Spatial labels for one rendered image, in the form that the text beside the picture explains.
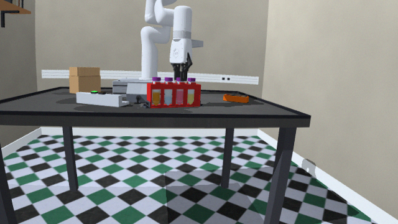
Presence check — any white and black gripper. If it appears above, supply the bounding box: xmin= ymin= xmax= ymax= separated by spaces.
xmin=170 ymin=38 xmax=192 ymax=81

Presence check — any brown cardboard box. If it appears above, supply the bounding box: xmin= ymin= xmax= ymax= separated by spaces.
xmin=69 ymin=67 xmax=101 ymax=94

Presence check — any orange digital multimeter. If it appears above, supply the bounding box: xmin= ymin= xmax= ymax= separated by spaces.
xmin=223 ymin=94 xmax=249 ymax=103

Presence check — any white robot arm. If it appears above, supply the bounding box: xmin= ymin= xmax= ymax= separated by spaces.
xmin=139 ymin=0 xmax=203 ymax=80

